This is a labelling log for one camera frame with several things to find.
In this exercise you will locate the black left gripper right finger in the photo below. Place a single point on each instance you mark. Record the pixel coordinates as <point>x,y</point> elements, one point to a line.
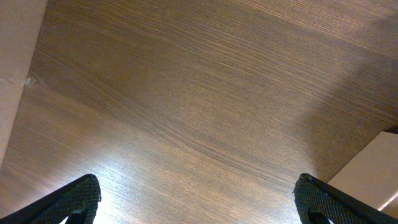
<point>318,202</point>

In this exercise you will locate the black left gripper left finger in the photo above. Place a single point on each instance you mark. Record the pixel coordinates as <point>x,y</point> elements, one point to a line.
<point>76,202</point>

